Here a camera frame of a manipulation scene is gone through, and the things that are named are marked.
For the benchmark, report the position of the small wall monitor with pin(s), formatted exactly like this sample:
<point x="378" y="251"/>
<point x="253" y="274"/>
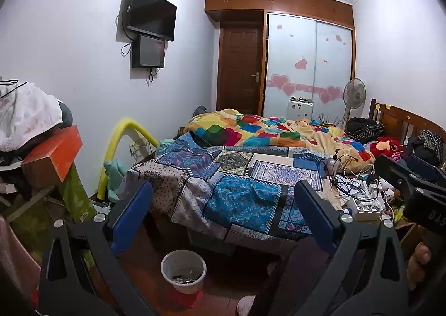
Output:
<point x="148" y="52"/>

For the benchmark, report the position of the brown wooden door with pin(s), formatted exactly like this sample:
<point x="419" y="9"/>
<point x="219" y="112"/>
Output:
<point x="239" y="67"/>

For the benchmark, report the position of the green fabric storage box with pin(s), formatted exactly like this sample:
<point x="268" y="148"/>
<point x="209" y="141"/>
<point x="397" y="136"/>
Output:
<point x="33" y="220"/>

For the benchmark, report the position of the wooden headboard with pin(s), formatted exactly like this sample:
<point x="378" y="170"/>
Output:
<point x="401" y="123"/>

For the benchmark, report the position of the orange cardboard box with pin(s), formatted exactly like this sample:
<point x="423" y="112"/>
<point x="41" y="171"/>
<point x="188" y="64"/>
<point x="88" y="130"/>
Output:
<point x="49" y="162"/>

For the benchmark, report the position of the black wall television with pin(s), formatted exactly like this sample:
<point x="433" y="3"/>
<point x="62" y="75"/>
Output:
<point x="152" y="17"/>

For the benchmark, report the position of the white sliding wardrobe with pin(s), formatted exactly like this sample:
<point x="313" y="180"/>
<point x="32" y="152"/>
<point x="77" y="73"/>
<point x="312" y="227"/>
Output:
<point x="309" y="59"/>

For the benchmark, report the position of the colourful checkered blanket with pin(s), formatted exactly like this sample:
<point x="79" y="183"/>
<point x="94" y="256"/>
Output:
<point x="229" y="127"/>

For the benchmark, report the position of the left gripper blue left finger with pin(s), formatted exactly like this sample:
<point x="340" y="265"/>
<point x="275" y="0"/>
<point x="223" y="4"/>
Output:
<point x="128" y="214"/>

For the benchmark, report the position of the red plush toy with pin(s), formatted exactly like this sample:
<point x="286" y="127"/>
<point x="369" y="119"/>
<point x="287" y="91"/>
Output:
<point x="388" y="146"/>

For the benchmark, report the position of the white plastic trash bin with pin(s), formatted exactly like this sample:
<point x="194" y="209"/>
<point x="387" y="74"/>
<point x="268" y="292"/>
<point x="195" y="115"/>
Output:
<point x="185" y="270"/>

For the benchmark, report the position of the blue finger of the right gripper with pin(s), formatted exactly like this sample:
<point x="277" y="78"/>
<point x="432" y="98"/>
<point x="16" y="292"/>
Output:
<point x="426" y="171"/>

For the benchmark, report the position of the person's right hand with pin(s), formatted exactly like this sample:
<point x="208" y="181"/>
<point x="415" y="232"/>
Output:
<point x="416" y="265"/>

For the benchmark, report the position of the patchwork blue bed quilt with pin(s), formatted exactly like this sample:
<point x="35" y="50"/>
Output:
<point x="239" y="194"/>

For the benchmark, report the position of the white cloth pile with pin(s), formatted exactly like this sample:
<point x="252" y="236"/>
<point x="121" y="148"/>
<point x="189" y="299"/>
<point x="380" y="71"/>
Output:
<point x="26" y="112"/>

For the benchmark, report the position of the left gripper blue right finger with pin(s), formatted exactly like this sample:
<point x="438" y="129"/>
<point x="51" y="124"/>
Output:
<point x="320" y="216"/>

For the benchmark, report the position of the white small cabinet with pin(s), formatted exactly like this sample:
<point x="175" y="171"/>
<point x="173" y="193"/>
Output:
<point x="299" y="108"/>

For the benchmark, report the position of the white standing fan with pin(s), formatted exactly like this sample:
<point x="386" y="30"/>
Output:
<point x="354" y="96"/>

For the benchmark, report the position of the yellow foam tube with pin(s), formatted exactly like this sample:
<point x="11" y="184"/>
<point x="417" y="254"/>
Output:
<point x="127" y="132"/>

